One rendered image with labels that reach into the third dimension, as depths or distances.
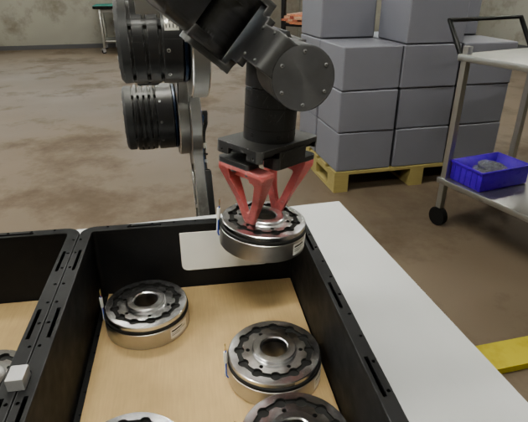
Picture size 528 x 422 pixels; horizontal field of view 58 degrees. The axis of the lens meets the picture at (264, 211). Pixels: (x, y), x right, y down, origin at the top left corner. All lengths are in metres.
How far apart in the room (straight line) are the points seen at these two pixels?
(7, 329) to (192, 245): 0.25
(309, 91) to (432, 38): 2.68
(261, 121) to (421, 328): 0.50
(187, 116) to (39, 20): 9.53
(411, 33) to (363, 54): 0.30
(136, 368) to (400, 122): 2.70
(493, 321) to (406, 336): 1.33
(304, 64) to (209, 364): 0.35
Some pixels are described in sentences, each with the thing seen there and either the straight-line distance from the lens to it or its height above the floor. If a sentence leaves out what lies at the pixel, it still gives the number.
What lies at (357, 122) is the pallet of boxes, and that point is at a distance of 2.98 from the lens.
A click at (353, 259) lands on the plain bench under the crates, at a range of 1.02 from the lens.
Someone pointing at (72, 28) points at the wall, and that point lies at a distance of 10.68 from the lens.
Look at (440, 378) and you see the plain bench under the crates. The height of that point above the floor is 0.70.
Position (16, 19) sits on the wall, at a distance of 10.82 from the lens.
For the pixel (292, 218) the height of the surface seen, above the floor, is 0.97.
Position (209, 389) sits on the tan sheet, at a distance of 0.55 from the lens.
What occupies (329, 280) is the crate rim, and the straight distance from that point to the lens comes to 0.53.
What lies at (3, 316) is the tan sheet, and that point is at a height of 0.83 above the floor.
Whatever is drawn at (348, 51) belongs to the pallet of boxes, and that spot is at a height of 0.87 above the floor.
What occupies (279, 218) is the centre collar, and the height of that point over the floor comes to 0.97.
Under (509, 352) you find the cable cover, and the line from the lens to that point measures 1.98.
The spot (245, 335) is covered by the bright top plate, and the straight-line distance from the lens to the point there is 0.56.
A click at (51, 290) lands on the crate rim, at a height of 0.93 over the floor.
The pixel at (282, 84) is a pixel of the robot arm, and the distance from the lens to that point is 0.42.
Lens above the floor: 1.23
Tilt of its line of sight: 26 degrees down
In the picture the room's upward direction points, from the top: straight up
